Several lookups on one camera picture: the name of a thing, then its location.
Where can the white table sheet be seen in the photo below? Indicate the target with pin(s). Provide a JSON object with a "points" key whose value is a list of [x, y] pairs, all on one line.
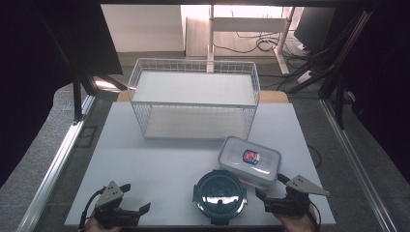
{"points": [[135, 167]]}

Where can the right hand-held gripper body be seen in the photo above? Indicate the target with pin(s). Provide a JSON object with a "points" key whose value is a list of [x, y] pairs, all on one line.
{"points": [[299, 187]]}

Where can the person's left hand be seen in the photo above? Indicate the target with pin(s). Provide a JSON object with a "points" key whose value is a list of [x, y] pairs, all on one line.
{"points": [[96, 227]]}

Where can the white power strip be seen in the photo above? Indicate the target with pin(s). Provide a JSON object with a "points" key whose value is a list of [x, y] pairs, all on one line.
{"points": [[304, 77]]}

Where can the black frame post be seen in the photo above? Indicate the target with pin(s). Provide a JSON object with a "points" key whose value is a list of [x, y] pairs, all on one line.
{"points": [[77, 100]]}

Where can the clear rectangular lidded container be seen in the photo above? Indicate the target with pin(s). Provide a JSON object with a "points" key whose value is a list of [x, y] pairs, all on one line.
{"points": [[238, 154]]}

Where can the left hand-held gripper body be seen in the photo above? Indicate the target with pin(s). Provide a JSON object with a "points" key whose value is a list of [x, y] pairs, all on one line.
{"points": [[109, 196]]}

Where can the round dark teal lidded container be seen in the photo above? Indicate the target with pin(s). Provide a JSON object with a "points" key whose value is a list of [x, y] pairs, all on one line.
{"points": [[220, 193]]}

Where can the black curtain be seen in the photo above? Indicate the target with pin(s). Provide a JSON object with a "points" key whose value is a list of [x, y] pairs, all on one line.
{"points": [[380, 80], [38, 64]]}

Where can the person's right hand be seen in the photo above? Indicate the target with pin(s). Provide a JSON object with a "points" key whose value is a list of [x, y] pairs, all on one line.
{"points": [[298, 224]]}

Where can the white desk frame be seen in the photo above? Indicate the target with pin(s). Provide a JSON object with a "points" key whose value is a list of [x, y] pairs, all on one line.
{"points": [[211, 32]]}

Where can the aluminium frame rail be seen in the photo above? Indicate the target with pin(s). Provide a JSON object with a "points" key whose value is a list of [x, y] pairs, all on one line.
{"points": [[58, 154], [348, 151]]}

